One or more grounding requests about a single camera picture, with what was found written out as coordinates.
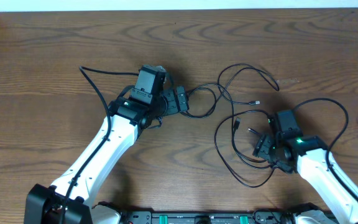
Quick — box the thin black cable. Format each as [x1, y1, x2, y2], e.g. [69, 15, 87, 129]
[214, 108, 276, 189]

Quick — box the black USB cable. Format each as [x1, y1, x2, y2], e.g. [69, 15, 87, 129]
[180, 63, 280, 119]

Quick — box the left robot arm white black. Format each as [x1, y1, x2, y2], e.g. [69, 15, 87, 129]
[24, 86, 189, 223]

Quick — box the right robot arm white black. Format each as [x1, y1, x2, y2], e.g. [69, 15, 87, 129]
[253, 134, 358, 223]

